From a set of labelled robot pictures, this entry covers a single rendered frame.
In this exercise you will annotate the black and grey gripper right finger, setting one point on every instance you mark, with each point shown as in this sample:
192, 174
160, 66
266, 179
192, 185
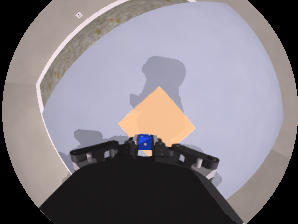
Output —
195, 160

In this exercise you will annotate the tan flat mat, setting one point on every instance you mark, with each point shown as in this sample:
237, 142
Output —
158, 115

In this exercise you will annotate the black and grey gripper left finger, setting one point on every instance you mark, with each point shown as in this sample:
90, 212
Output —
95, 153

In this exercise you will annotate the blue die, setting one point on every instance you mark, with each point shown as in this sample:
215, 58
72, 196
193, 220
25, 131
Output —
145, 142

